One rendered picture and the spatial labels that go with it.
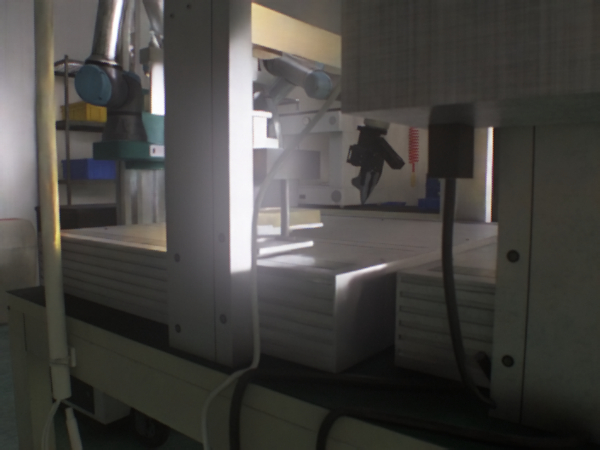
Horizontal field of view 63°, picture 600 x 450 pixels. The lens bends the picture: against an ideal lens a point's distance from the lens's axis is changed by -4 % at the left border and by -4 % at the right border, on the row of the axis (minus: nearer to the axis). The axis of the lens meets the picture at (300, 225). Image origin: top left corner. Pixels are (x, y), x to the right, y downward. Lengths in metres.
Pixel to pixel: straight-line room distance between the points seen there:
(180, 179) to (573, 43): 0.42
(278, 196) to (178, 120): 0.16
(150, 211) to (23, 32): 2.50
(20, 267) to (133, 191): 1.92
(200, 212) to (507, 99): 0.36
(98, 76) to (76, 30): 2.86
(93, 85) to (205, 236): 1.18
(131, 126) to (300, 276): 1.34
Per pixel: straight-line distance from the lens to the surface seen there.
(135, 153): 1.76
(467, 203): 1.18
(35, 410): 1.02
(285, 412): 0.50
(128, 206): 1.99
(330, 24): 0.67
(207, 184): 0.54
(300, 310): 0.51
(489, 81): 0.29
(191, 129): 0.56
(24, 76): 4.26
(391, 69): 0.31
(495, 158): 1.23
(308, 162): 0.63
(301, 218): 0.83
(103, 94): 1.67
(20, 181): 4.17
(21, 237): 3.78
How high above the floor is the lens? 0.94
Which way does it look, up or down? 5 degrees down
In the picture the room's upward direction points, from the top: straight up
